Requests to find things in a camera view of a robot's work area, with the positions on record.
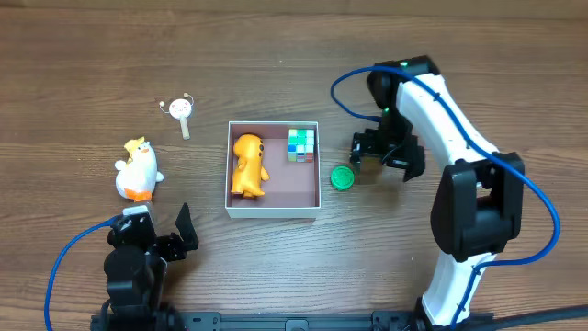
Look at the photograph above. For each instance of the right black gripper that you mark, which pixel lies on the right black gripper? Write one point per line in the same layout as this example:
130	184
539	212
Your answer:
386	151

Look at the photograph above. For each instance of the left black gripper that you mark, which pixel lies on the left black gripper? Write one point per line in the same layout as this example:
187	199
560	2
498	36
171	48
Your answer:
166	244

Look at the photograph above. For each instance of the orange dinosaur toy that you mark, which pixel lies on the orange dinosaur toy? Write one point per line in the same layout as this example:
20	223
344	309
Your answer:
249	173

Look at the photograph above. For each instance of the colourful puzzle cube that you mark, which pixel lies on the colourful puzzle cube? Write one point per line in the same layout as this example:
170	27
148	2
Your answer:
301	145

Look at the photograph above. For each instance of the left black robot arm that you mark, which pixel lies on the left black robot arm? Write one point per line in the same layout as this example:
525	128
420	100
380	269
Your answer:
136	270

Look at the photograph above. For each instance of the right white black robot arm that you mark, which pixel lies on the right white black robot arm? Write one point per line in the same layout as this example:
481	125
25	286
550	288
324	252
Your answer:
478	204

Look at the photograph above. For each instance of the white plush duck toy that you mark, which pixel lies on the white plush duck toy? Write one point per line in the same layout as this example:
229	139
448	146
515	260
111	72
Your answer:
138	176

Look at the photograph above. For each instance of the white box pink interior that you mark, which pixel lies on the white box pink interior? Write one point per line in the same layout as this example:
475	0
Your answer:
294	187

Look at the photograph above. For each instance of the wooden pig rattle drum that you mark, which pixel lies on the wooden pig rattle drum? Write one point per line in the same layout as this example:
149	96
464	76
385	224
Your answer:
180	109

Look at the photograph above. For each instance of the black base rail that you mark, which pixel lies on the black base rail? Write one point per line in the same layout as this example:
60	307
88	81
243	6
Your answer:
378	320

